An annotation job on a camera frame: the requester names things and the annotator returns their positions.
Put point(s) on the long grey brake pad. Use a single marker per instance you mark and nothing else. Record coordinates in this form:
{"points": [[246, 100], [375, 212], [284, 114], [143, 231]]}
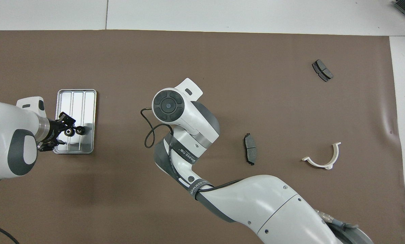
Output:
{"points": [[250, 150]]}

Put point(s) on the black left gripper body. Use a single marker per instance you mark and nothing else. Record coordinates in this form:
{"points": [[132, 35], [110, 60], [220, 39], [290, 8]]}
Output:
{"points": [[55, 130]]}

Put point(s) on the white curved plastic bracket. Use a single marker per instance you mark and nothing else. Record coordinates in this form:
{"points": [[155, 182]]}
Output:
{"points": [[319, 164]]}

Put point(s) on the brown table mat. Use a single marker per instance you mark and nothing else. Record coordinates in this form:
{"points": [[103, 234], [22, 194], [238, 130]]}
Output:
{"points": [[87, 203]]}

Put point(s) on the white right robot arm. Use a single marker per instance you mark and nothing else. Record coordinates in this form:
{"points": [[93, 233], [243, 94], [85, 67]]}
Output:
{"points": [[256, 203]]}

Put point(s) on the silver metal tray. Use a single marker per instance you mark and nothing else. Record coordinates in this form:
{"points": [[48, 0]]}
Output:
{"points": [[83, 101]]}

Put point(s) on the black bearing gear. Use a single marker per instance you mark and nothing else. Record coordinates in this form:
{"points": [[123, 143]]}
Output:
{"points": [[80, 130], [69, 132]]}

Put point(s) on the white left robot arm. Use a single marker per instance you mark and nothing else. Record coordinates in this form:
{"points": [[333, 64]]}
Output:
{"points": [[5, 135]]}

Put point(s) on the short grey brake pad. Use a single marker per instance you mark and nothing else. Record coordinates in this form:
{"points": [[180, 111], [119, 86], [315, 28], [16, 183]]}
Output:
{"points": [[322, 70]]}

